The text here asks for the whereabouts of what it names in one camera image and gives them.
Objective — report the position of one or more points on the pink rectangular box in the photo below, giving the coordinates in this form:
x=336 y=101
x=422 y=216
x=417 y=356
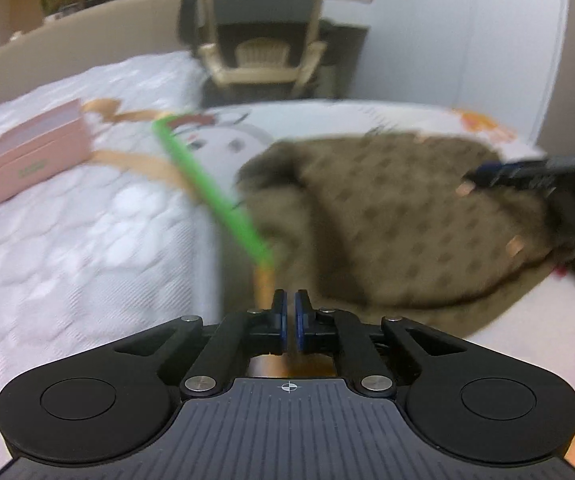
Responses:
x=42 y=147

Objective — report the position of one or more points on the beige mesh office chair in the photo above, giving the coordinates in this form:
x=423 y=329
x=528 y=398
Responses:
x=254 y=44

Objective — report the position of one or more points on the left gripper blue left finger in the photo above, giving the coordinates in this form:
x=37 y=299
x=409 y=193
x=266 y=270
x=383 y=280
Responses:
x=229 y=347

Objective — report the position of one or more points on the white quilted mattress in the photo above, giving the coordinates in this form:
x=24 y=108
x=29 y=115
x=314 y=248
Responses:
x=98 y=252

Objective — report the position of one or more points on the beige bed headboard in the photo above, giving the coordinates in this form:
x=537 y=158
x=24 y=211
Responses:
x=102 y=35

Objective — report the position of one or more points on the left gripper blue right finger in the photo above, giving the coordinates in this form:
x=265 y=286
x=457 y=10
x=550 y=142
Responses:
x=341 y=336

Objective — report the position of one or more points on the brown polka dot garment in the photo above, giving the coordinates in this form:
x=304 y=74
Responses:
x=385 y=225

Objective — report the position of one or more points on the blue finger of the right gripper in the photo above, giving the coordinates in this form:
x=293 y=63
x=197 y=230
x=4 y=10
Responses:
x=522 y=179
x=565 y=162

